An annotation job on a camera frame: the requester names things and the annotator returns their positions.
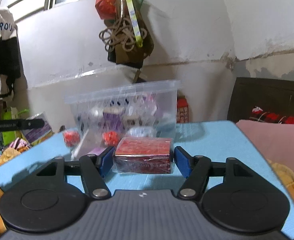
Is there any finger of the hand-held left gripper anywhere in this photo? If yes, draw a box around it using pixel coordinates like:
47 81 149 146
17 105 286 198
17 119 46 131

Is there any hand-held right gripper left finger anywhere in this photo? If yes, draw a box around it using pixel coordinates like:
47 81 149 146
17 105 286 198
36 146 116 201

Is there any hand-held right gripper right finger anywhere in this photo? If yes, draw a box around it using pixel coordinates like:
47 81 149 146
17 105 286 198
174 146 250 200

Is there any large purple box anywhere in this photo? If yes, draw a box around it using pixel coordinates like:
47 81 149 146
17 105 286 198
103 111 127 131

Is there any clear plastic basket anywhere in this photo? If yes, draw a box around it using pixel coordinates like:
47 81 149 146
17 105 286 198
64 79 183 155

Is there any purple printed packet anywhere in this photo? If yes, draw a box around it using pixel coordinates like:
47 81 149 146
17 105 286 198
22 112 54 146

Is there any green bag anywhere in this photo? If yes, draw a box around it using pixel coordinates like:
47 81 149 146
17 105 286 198
1 107 30 146

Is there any small purple box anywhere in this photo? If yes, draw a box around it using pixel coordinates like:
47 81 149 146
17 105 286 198
86 147 108 156

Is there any red ball in clear bag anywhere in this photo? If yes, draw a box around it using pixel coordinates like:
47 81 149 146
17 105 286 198
103 131 119 146
63 130 81 147

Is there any silver packet in clear bag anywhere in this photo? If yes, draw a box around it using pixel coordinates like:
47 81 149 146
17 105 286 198
126 126 155 138

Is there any red patterned box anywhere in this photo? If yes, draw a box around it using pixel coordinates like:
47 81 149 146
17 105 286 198
176 96 189 124

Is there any black and white hanging jacket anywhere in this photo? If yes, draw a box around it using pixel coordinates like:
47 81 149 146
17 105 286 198
0 6 21 101

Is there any pink pillow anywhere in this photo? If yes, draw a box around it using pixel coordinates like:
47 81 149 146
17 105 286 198
235 119 294 191

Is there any red black plaid blanket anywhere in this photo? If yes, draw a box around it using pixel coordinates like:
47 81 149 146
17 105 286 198
248 105 294 126

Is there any orange floral blanket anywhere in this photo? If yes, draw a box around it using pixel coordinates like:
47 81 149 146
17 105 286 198
0 145 294 240

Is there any dark wooden headboard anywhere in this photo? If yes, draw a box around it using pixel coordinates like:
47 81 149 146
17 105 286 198
227 77 294 126

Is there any brown hanging bag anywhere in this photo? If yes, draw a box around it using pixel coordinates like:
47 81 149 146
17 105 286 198
108 0 154 68

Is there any red hanging bag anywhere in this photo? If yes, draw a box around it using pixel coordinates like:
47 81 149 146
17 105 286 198
95 0 124 21

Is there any coiled brown rope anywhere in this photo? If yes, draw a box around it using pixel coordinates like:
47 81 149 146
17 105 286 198
99 17 150 53

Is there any green patterned strap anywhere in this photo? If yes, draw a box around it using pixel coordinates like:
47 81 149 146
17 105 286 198
121 0 143 48

